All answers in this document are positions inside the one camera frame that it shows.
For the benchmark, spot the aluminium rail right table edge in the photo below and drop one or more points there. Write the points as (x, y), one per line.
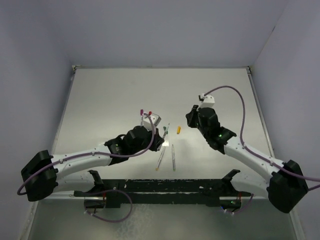
(264, 126)

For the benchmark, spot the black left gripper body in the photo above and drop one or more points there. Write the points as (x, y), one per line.
(137, 149)

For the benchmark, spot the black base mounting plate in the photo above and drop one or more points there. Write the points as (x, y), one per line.
(208, 192)

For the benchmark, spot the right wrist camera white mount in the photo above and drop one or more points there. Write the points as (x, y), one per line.
(206, 101)

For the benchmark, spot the yellow marker pen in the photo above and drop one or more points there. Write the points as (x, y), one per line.
(160, 158)

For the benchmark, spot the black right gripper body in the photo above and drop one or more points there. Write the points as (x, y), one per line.
(203, 130)

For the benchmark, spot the green marker pen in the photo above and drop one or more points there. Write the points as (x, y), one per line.
(173, 157)

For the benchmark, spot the magenta marker pen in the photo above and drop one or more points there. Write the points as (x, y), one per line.
(141, 120)

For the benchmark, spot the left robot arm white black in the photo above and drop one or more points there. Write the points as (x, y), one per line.
(44, 174)

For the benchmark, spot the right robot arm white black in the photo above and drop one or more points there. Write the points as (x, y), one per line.
(280, 182)

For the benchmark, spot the blue marker pen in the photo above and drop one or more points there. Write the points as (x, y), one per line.
(165, 134)

